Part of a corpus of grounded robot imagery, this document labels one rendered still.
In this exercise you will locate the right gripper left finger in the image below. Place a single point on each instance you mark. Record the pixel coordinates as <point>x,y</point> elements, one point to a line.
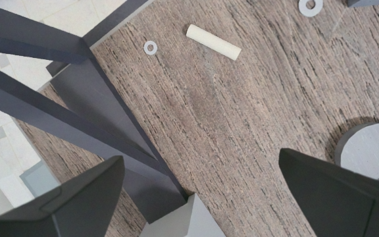
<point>80,207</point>

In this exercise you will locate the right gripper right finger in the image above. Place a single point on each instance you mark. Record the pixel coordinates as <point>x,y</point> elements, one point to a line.
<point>335,201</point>

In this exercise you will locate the white cylindrical pin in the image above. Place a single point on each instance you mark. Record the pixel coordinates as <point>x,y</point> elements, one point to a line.
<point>213,42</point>

